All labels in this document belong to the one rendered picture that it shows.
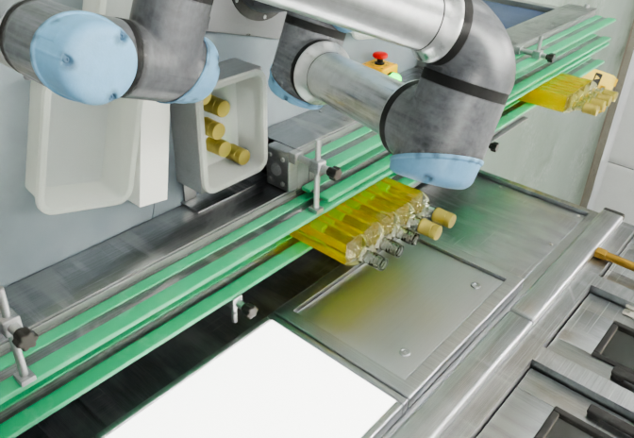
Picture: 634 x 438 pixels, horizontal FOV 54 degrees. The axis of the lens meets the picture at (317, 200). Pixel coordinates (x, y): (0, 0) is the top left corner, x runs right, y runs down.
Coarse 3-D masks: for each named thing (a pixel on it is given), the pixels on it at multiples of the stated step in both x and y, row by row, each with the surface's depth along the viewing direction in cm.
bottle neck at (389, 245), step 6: (384, 240) 128; (390, 240) 128; (378, 246) 129; (384, 246) 128; (390, 246) 127; (396, 246) 126; (402, 246) 127; (390, 252) 127; (396, 252) 126; (402, 252) 128
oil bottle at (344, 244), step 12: (324, 216) 133; (300, 228) 132; (312, 228) 130; (324, 228) 129; (336, 228) 129; (348, 228) 129; (300, 240) 134; (312, 240) 131; (324, 240) 128; (336, 240) 126; (348, 240) 125; (360, 240) 126; (324, 252) 130; (336, 252) 127; (348, 252) 125; (360, 252) 125; (348, 264) 126
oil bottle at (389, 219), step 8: (352, 200) 138; (360, 200) 138; (368, 200) 139; (352, 208) 136; (360, 208) 136; (368, 208) 136; (376, 208) 136; (384, 208) 136; (368, 216) 134; (376, 216) 133; (384, 216) 133; (392, 216) 133; (384, 224) 132; (392, 224) 132; (400, 224) 134; (392, 232) 132
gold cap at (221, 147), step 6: (210, 138) 125; (210, 144) 125; (216, 144) 124; (222, 144) 123; (228, 144) 125; (210, 150) 125; (216, 150) 124; (222, 150) 124; (228, 150) 125; (222, 156) 125
